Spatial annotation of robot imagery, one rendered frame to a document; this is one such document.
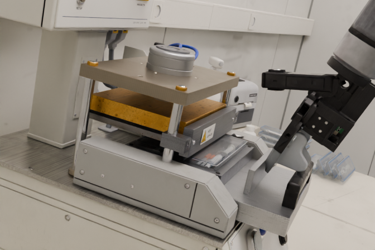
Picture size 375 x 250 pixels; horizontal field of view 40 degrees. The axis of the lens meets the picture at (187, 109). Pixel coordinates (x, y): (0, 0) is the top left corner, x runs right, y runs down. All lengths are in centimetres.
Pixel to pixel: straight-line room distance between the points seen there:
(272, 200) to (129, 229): 22
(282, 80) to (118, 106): 26
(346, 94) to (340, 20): 246
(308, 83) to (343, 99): 6
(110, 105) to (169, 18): 92
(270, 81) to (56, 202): 38
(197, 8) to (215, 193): 121
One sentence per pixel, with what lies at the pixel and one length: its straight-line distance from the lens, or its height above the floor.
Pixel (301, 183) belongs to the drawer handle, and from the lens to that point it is 78.
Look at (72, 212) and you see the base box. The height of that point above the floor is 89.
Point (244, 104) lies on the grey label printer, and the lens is 184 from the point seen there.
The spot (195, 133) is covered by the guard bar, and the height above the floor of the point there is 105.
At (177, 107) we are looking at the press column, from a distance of 73.
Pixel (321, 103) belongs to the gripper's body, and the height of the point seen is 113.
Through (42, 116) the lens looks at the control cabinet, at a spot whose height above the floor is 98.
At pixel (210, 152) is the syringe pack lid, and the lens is 83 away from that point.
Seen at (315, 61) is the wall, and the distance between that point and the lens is 328.
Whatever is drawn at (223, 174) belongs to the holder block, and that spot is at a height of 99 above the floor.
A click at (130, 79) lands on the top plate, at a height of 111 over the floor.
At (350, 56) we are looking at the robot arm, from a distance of 77.
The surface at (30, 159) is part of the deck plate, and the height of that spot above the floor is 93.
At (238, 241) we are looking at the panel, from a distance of 78.
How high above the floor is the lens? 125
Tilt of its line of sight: 13 degrees down
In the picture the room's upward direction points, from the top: 12 degrees clockwise
